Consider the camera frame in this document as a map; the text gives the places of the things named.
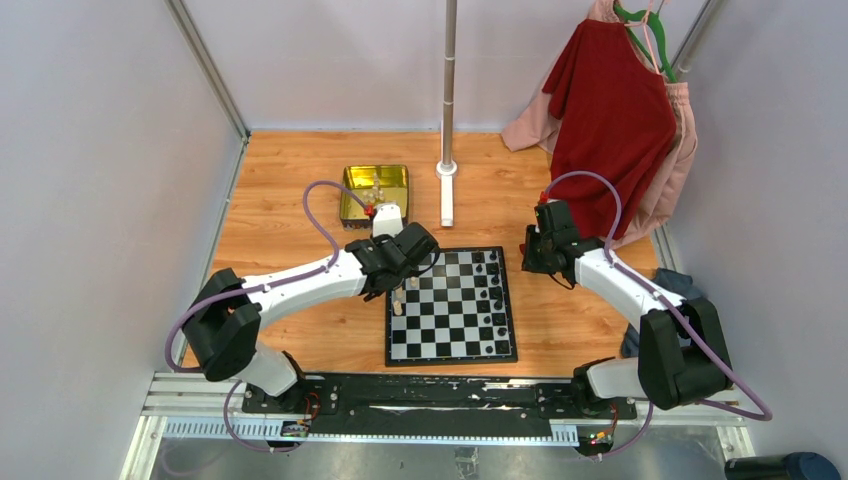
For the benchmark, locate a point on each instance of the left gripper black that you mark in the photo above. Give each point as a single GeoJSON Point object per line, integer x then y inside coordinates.
{"type": "Point", "coordinates": [380, 240]}

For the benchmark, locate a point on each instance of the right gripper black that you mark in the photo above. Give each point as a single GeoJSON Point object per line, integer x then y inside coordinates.
{"type": "Point", "coordinates": [530, 263]}

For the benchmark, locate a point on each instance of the black white chessboard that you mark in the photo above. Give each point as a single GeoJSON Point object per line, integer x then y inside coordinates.
{"type": "Point", "coordinates": [454, 316]}

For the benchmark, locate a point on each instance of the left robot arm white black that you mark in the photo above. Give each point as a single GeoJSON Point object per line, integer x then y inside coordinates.
{"type": "Point", "coordinates": [222, 327]}

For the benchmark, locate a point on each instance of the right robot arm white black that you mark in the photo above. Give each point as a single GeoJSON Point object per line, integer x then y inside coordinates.
{"type": "Point", "coordinates": [682, 355]}

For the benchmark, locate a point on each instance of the gold metal tin box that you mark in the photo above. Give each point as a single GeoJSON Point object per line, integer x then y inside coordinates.
{"type": "Point", "coordinates": [374, 185]}

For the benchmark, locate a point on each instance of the pink garment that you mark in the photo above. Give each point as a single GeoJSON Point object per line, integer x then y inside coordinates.
{"type": "Point", "coordinates": [659, 202]}

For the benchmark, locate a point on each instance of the red shirt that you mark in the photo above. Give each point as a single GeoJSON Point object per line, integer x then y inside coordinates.
{"type": "Point", "coordinates": [611, 124]}

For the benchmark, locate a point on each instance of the grey blue cloth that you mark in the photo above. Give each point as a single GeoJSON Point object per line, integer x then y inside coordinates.
{"type": "Point", "coordinates": [672, 281]}

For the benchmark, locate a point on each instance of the green clothes hanger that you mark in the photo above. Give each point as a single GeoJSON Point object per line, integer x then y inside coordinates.
{"type": "Point", "coordinates": [654, 45]}

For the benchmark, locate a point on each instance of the silver vertical pole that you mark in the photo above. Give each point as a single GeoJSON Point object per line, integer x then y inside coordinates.
{"type": "Point", "coordinates": [447, 124]}

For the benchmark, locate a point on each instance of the dark blue bottle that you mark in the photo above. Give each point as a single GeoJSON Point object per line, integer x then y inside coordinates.
{"type": "Point", "coordinates": [792, 466]}

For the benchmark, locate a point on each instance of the white pole base bracket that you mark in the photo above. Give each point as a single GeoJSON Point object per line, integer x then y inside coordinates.
{"type": "Point", "coordinates": [447, 195]}

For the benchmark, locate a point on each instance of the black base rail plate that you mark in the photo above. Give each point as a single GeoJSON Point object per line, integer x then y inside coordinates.
{"type": "Point", "coordinates": [382, 405]}

